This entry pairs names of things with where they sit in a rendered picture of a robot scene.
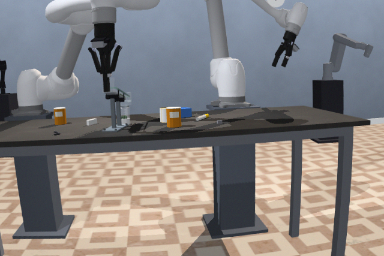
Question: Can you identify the orange pill bottle with white cap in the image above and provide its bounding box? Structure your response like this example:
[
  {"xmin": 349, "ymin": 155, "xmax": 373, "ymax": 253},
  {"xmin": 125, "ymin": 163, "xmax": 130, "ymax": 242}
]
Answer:
[
  {"xmin": 166, "ymin": 107, "xmax": 181, "ymax": 128},
  {"xmin": 54, "ymin": 107, "xmax": 67, "ymax": 125}
]

